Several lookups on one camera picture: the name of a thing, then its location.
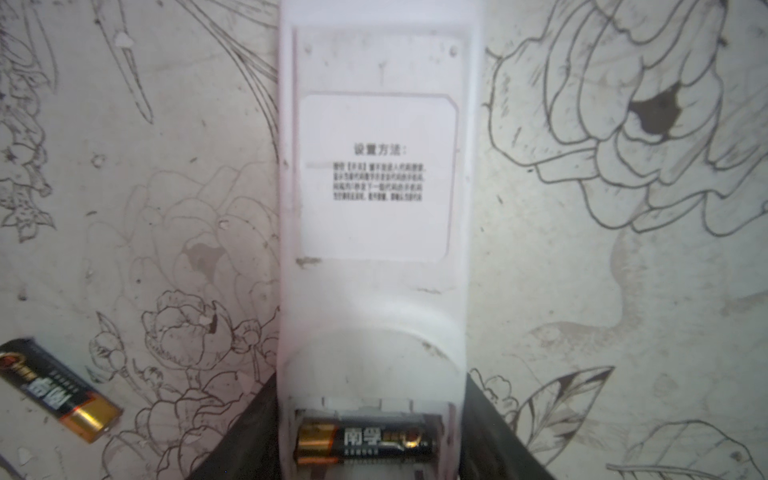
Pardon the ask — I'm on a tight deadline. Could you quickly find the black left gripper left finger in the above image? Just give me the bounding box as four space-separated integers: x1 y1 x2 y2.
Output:
187 374 279 480

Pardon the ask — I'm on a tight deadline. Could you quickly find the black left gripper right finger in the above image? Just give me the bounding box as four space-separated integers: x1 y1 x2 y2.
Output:
460 375 554 480

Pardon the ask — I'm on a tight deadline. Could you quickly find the black gold AAA battery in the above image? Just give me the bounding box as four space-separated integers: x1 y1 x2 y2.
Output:
293 420 439 466
1 338 123 444

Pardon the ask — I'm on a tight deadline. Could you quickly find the large white remote control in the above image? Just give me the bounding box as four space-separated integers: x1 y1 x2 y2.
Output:
276 1 484 479

